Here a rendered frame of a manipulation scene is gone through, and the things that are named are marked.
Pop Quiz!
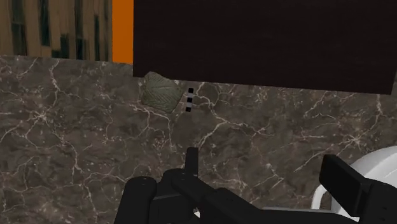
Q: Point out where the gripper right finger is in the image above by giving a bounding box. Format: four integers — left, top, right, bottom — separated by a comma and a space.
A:
319, 154, 397, 224

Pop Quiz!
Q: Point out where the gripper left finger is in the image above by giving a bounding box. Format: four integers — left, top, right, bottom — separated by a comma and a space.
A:
114, 147, 219, 224

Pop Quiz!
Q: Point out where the black and white striped stick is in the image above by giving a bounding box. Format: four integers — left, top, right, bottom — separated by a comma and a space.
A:
185, 87, 195, 113

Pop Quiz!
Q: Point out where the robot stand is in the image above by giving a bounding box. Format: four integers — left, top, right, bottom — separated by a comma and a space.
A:
132, 0, 397, 95

